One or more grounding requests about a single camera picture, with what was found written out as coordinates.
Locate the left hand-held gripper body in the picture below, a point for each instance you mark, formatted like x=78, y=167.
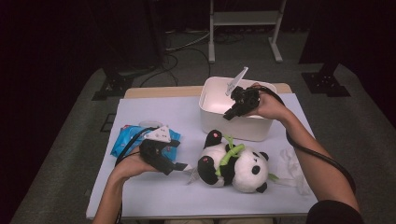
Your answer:
x=154, y=154

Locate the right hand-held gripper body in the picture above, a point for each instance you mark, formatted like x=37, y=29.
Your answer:
x=246, y=98

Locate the white storage box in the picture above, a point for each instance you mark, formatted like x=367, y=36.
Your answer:
x=236, y=127

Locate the blue wet wipes pack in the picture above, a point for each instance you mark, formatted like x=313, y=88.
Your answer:
x=124, y=143

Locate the panda plush toy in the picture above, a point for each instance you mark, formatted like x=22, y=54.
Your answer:
x=249, y=177

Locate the white wet wipe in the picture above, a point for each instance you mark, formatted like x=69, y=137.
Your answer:
x=291, y=168

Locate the person's left hand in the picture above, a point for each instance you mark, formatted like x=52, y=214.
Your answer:
x=134, y=166

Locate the person's right hand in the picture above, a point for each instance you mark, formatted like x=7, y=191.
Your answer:
x=271, y=105

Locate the white table mat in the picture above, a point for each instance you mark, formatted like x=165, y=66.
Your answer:
x=155, y=193

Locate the light wooden table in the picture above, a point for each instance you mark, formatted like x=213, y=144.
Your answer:
x=162, y=91

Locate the black stand base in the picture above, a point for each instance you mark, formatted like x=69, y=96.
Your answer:
x=112, y=88
x=327, y=85

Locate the white metal stand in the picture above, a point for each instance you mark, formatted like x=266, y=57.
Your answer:
x=243, y=18

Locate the black sleeve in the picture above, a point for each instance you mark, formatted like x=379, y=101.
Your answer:
x=333, y=214

